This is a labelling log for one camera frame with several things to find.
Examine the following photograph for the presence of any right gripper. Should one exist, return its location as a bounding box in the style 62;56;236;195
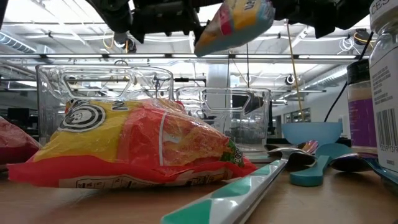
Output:
272;0;338;40

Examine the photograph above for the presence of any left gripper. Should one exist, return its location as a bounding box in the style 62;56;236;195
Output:
130;0;201;44

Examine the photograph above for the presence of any yellow pink ramen packet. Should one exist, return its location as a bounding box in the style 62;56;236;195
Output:
193;0;277;58

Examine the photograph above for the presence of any clear plastic bin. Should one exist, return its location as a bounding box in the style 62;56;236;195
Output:
175;87;272;154
35;64;175;147

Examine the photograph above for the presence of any white lid spice jar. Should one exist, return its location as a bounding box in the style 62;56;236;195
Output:
368;0;398;175

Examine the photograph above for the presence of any purple label spice jar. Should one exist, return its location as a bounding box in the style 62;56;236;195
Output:
346;58;379;156

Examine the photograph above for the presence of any orange yellow ramen packet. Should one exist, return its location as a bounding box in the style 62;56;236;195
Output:
6;98;259;190

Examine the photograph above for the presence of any teal plastic spoon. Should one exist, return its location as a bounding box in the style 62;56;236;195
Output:
289;142;354;188

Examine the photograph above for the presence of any red ramen packet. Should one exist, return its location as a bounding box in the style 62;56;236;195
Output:
0;116;43;174

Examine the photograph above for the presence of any silver spoon teal patterned handle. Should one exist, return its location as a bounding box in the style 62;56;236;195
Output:
160;148;317;224

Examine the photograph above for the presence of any black ceiling-hung device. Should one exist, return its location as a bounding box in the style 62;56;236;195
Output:
353;27;373;46
113;30;137;54

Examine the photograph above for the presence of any long ceiling light bar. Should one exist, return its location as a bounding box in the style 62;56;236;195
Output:
0;53;371;60

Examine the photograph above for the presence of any black office monitor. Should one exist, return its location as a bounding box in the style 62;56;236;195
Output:
231;95;269;125

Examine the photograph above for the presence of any blue plastic bowl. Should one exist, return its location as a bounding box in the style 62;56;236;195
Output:
281;121;343;147

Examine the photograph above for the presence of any long yellow cable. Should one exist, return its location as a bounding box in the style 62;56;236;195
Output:
285;21;305;122

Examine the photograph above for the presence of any thin black hanging cable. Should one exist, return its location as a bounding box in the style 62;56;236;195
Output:
228;51;233;90

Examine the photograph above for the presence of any long black arm cable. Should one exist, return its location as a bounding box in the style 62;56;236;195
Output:
323;30;374;123

